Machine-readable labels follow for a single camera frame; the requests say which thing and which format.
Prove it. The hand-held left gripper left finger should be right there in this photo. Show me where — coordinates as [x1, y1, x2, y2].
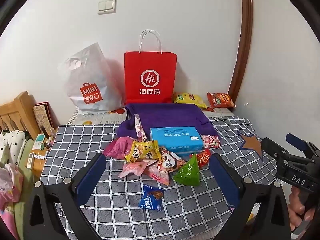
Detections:
[24, 152, 107, 240]

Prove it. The yellow chips bag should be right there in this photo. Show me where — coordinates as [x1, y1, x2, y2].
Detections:
[173, 92, 208, 109]

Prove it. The white plastic bag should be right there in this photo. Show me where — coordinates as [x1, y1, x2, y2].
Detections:
[58, 42, 125, 115]

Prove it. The red paper bag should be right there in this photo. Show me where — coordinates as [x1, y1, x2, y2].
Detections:
[124, 29, 178, 104]

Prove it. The yellow snack packet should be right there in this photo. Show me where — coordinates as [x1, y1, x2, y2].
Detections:
[124, 140, 162, 162]

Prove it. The green triangular snack packet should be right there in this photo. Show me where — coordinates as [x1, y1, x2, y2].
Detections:
[173, 153, 201, 187]

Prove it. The magenta snack packet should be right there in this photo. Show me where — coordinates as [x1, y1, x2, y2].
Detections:
[102, 136, 137, 160]

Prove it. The long pink stick packet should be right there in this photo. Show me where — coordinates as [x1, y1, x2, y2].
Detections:
[134, 114, 148, 143]

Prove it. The green white box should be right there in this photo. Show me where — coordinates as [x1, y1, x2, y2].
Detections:
[34, 134, 47, 150]

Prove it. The wooden nightstand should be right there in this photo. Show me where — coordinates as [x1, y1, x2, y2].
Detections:
[32, 150, 49, 178]

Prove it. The brown wooden door frame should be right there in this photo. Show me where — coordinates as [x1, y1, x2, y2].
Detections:
[228, 0, 253, 97]

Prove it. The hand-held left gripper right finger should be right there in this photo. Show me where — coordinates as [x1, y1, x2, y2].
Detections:
[209, 153, 292, 240]

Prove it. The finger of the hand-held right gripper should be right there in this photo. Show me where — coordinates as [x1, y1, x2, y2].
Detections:
[286, 133, 313, 153]
[261, 137, 290, 162]

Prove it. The white pink fruit packet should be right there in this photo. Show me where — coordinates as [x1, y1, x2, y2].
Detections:
[200, 134, 221, 149]

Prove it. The wooden headboard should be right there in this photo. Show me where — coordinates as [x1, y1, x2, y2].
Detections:
[0, 91, 42, 140]

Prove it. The patterned beige notebook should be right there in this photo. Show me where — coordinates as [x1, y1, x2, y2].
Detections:
[32, 102, 57, 137]

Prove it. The blue snack packet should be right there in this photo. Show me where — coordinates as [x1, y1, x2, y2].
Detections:
[138, 184, 164, 212]

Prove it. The green bedding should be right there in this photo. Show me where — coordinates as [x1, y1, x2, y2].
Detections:
[14, 139, 35, 240]

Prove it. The purple towel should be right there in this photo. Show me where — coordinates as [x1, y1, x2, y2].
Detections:
[117, 103, 220, 140]

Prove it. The orange chips bag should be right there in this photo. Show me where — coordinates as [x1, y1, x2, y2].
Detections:
[207, 92, 236, 109]

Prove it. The person's right hand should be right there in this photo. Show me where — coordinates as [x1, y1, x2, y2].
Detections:
[288, 187, 315, 221]

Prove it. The red snack packet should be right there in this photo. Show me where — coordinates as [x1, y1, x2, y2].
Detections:
[195, 149, 212, 168]

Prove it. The small pink snack packet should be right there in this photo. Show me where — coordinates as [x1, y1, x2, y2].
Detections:
[118, 160, 148, 178]

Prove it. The white light switch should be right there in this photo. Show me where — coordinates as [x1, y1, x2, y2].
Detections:
[97, 0, 117, 15]

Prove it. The blue tissue pack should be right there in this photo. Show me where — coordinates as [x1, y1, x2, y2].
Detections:
[150, 126, 204, 157]

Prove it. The grey checked blanket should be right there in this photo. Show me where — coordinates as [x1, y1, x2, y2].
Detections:
[40, 116, 285, 240]

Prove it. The white floral pillow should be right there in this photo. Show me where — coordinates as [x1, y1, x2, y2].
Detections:
[0, 130, 28, 165]

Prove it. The pink plastic bag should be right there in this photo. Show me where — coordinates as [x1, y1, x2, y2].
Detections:
[0, 164, 24, 203]

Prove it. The pale pink pastry packet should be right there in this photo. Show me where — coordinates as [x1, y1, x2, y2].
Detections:
[145, 147, 187, 186]

